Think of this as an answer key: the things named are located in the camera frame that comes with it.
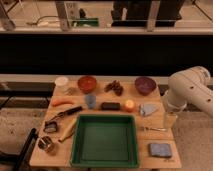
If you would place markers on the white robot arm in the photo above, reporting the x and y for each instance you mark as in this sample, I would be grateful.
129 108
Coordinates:
189 86

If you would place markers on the red bowl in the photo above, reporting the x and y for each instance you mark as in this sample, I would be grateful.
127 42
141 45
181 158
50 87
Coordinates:
87 84

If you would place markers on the purple bowl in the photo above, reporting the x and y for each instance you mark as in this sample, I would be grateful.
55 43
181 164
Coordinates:
145 85

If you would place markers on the brown grape bunch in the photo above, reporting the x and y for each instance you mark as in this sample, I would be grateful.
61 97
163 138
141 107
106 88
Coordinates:
115 86

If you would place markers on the black rectangular block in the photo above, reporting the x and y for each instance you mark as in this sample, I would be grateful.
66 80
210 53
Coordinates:
110 106

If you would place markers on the blue plastic cup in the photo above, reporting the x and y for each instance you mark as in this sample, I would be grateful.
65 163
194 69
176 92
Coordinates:
90 101

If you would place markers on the orange round fruit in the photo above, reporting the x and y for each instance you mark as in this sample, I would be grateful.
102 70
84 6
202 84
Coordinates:
129 105

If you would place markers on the grey blue cloth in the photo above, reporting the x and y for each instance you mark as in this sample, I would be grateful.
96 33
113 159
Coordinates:
147 109

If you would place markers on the white cup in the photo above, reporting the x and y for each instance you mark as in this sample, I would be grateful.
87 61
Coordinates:
61 82

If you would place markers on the metal fork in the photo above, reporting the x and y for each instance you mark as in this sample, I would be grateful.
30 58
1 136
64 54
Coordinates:
153 129

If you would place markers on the green plastic tray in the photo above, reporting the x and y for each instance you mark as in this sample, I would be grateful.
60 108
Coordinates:
105 141

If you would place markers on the small metal tin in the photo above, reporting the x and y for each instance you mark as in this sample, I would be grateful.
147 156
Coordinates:
51 127

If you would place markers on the blue sponge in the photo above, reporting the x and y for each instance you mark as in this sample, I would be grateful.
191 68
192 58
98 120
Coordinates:
162 150

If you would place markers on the round metal cup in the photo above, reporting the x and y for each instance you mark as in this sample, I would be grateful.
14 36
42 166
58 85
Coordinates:
46 144

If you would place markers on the black bar at table edge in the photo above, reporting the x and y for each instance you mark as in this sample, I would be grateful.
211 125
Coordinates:
19 159

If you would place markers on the black handled knife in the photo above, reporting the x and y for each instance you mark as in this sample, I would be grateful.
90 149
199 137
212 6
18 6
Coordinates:
67 112

